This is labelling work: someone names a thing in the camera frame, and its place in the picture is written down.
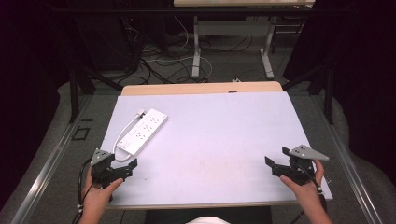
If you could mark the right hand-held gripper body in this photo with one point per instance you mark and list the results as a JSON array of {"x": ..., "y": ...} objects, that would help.
[{"x": 300, "y": 165}]

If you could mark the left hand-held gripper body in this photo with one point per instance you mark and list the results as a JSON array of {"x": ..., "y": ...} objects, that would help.
[{"x": 102, "y": 169}]

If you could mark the person's right hand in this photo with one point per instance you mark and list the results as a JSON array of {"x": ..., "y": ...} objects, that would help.
[{"x": 306, "y": 189}]

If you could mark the person's left hand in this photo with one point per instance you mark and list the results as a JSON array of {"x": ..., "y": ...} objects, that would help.
[{"x": 98, "y": 196}]

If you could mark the white power strip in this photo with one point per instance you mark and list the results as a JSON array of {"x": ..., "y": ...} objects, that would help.
[{"x": 142, "y": 131}]

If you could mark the white table mat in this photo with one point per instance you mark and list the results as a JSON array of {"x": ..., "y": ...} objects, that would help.
[{"x": 218, "y": 146}]

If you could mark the black metal stand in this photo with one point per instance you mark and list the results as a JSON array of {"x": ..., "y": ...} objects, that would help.
[
  {"x": 325, "y": 90},
  {"x": 76, "y": 90}
]

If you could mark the wooden table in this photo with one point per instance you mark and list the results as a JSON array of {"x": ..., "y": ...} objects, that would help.
[{"x": 199, "y": 88}]

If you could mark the white-legged desk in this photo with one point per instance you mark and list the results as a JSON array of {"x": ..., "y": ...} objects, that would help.
[{"x": 233, "y": 28}]

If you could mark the aluminium floor rail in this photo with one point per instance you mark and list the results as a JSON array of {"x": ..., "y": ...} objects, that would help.
[
  {"x": 348, "y": 161},
  {"x": 46, "y": 168}
]

